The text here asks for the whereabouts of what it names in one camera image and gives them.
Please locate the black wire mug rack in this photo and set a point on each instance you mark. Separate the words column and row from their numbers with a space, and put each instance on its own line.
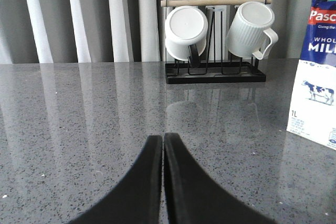
column 213, row 68

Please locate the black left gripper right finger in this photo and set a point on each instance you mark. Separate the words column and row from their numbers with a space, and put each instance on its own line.
column 193, row 197

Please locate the white smooth hanging mug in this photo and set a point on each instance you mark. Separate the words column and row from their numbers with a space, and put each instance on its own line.
column 185, row 34

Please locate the white ribbed hanging mug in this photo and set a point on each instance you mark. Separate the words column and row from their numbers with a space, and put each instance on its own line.
column 250, row 34

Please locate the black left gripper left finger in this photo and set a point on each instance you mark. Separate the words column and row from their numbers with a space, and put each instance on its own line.
column 136, row 198

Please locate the blue white milk carton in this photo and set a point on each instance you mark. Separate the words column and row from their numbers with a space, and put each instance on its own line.
column 312, row 106

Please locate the grey white curtain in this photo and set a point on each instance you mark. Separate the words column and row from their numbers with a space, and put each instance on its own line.
column 59, row 31

